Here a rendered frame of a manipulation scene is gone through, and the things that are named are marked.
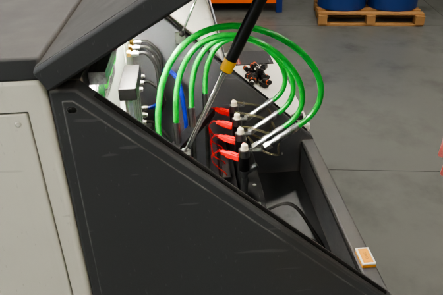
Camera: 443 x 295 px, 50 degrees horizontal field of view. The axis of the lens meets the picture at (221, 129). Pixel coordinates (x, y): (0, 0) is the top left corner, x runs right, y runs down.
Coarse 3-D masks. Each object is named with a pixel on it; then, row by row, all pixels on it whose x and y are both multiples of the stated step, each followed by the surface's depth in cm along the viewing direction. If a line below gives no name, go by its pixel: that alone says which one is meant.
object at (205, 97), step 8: (232, 40) 126; (216, 48) 126; (208, 56) 128; (272, 56) 129; (208, 64) 128; (280, 64) 130; (208, 72) 130; (280, 88) 135; (280, 96) 135; (264, 104) 136; (208, 112) 136; (256, 112) 136
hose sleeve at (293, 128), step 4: (296, 124) 112; (288, 128) 113; (292, 128) 112; (296, 128) 112; (284, 132) 113; (288, 132) 112; (292, 132) 112; (276, 136) 114; (280, 136) 113; (284, 136) 113; (288, 136) 113; (272, 140) 114; (276, 140) 113; (280, 140) 113; (272, 144) 114
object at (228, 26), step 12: (216, 24) 99; (228, 24) 99; (240, 24) 99; (192, 36) 100; (276, 36) 101; (180, 48) 101; (300, 48) 103; (168, 60) 102; (168, 72) 103; (156, 108) 107; (312, 108) 111; (156, 120) 108
